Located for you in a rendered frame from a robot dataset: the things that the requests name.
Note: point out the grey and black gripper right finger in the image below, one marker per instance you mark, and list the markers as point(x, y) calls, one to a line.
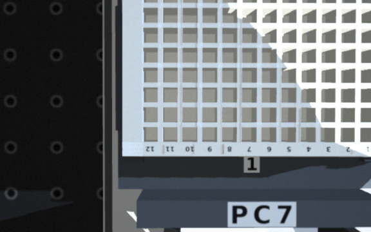
point(338, 229)

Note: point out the white well plate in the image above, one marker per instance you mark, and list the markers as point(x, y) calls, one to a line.
point(177, 56)

